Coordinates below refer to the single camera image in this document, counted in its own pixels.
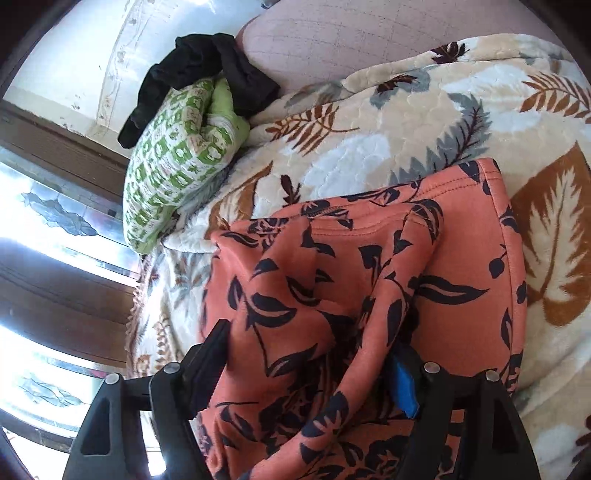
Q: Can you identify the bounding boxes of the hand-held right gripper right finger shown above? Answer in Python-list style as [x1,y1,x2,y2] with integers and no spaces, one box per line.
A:
[388,346,541,480]

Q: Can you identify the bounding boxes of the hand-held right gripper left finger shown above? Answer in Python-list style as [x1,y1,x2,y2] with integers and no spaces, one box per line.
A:
[62,318,232,480]

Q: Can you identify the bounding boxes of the orange floral garment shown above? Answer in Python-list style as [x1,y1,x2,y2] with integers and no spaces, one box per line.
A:
[198,158,529,480]

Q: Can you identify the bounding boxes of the pink fringed bedspread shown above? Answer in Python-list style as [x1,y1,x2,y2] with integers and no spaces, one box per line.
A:
[124,268,155,374]

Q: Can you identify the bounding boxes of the wooden stained glass door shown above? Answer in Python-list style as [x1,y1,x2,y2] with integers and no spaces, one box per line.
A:
[0,99,160,480]

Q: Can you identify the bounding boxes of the green checked pillow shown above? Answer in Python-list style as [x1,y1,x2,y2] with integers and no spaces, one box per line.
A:
[124,78,251,254]

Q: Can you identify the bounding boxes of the leaf print blanket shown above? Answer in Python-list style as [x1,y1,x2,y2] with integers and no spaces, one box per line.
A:
[124,34,591,480]

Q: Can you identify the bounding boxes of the black garment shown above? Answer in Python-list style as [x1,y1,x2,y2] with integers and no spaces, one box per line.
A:
[117,33,281,149]

